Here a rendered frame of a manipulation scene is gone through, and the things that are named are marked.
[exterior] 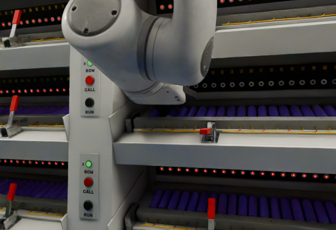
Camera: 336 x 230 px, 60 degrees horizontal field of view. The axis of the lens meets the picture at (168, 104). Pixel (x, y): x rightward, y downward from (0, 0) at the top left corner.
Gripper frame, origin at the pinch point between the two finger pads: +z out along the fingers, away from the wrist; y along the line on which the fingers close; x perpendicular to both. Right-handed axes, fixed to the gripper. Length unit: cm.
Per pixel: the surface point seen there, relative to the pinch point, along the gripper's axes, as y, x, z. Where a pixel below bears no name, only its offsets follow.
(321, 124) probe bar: -27.6, 4.2, -2.0
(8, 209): 33.6, 23.5, 1.3
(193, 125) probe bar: -5.7, 4.9, -1.3
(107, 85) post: 10.0, -1.0, -7.5
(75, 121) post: 16.8, 5.6, -5.7
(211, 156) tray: -9.7, 10.8, -4.0
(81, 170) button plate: 14.9, 14.7, -3.5
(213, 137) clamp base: -9.7, 7.4, -3.4
